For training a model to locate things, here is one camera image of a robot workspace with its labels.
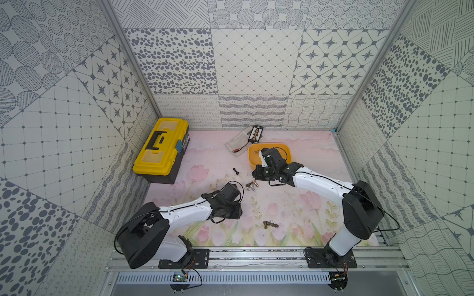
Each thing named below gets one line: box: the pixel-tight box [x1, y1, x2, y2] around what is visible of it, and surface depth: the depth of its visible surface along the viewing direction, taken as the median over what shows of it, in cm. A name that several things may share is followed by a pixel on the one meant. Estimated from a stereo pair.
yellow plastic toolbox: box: [132, 117, 191, 185], surface depth 90 cm
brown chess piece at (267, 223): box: [262, 220, 279, 229], surface depth 84 cm
